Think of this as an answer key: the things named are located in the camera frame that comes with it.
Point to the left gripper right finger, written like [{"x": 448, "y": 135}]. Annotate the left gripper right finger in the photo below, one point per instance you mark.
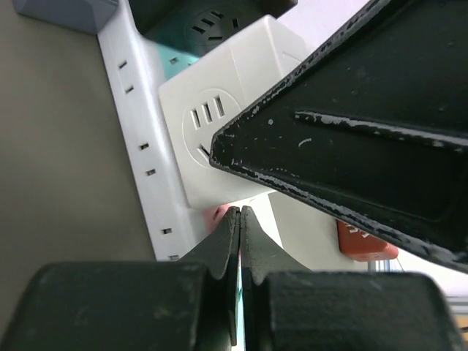
[{"x": 289, "y": 307}]

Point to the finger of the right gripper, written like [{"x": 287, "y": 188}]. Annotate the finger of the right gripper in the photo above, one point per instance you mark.
[{"x": 371, "y": 128}]

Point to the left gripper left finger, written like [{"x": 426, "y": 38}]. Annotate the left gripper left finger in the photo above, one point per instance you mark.
[{"x": 185, "y": 304}]

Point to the red cube plug adapter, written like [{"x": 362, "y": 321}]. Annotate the red cube plug adapter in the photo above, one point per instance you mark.
[{"x": 363, "y": 247}]

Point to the white cube plug adapter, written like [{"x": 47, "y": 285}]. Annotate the white cube plug adapter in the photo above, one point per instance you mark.
[{"x": 204, "y": 97}]

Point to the black plug adapter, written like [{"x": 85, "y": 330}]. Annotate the black plug adapter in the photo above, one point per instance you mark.
[{"x": 198, "y": 26}]

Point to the white power strip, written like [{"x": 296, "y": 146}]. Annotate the white power strip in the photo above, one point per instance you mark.
[{"x": 135, "y": 73}]

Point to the grey plug beside strip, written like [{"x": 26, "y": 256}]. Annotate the grey plug beside strip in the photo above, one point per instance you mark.
[{"x": 87, "y": 16}]

